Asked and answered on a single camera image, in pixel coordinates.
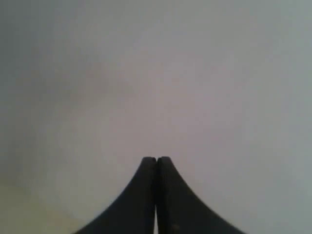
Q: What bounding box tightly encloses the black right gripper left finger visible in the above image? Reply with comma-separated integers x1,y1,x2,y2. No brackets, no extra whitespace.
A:
76,157,156,234

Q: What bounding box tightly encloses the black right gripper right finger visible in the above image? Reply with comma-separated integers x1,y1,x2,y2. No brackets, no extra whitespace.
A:
156,156,243,234

